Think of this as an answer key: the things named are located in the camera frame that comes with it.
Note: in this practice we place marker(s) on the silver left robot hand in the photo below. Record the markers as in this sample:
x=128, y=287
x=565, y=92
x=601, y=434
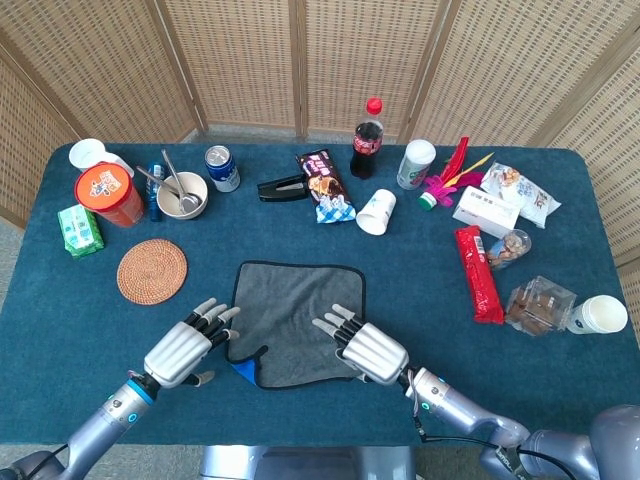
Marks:
x=175, y=350

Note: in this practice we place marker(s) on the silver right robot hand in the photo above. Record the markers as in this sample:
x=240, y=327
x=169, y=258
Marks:
x=375, y=352

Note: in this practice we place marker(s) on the grey microfibre cloth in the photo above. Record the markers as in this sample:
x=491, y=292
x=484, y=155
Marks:
x=295, y=300

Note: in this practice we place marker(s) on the silver-blue right robot arm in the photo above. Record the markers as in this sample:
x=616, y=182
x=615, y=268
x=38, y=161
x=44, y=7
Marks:
x=460, y=405

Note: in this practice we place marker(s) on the silver-blue left robot arm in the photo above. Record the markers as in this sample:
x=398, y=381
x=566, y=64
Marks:
x=100, y=425

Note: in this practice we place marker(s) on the round woven rattan coaster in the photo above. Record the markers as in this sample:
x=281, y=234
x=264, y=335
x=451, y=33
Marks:
x=152, y=272

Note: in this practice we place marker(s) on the blue table cloth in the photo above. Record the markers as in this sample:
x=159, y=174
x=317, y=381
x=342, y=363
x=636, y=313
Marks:
x=75, y=325

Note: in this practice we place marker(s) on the red biscuit pack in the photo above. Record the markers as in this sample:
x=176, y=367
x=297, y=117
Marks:
x=477, y=275

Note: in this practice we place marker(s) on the grey robot torso base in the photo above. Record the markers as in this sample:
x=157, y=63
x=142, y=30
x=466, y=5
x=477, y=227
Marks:
x=300, y=465

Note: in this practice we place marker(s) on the beige ribbed bowl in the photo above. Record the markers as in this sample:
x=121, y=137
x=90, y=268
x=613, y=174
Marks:
x=175, y=211

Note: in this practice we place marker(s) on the small blue bottle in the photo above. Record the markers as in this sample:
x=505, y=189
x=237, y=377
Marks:
x=152, y=200

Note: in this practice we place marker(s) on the green tissue pack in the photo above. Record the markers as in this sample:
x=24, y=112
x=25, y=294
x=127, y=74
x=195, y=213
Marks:
x=80, y=230

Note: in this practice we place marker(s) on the clear snack cup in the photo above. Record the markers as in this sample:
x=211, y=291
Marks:
x=510, y=247

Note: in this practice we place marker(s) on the clear plastic box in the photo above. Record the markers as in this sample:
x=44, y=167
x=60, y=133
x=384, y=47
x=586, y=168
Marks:
x=540, y=305

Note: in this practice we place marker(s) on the metal spoon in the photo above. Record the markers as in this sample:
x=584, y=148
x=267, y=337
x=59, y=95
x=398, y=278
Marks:
x=172, y=172
x=155, y=178

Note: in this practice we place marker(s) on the brown snack bag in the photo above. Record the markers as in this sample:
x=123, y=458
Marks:
x=325, y=185

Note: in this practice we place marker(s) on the pink feather shuttlecock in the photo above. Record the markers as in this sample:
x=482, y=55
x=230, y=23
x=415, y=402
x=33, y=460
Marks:
x=440, y=190

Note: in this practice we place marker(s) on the orange instant noodle tub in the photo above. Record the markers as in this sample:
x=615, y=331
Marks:
x=105, y=185

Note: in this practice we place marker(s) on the white tissue box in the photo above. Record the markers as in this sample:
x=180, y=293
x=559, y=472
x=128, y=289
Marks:
x=485, y=210

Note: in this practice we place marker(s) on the blue and white drink can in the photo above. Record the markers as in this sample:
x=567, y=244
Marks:
x=225, y=175

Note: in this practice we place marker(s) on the black stapler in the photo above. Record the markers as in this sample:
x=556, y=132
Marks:
x=280, y=192

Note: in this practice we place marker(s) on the green and white porridge can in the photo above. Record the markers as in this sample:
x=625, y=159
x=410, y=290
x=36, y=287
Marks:
x=412, y=170

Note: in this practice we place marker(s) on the cola bottle red cap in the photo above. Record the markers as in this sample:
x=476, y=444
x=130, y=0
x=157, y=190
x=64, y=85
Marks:
x=365, y=150

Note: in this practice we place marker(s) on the white plastic lidded cup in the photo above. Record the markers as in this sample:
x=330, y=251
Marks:
x=87, y=152

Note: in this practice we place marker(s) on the white snack bag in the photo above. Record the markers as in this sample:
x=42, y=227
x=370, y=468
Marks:
x=525, y=192

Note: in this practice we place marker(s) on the white paper cup blue logo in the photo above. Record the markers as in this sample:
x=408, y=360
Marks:
x=600, y=315

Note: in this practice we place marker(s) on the rattan folding screen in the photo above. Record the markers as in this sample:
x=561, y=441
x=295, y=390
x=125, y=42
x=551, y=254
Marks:
x=250, y=60

